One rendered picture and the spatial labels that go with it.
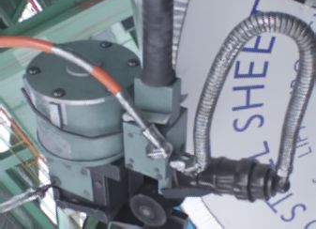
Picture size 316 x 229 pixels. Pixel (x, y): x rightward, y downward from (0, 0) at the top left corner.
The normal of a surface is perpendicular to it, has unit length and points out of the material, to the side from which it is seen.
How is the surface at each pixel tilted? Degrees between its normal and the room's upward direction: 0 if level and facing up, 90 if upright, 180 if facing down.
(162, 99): 58
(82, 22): 90
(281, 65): 90
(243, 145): 90
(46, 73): 115
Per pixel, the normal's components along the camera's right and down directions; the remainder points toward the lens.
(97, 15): 0.11, 0.54
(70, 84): 0.00, -0.80
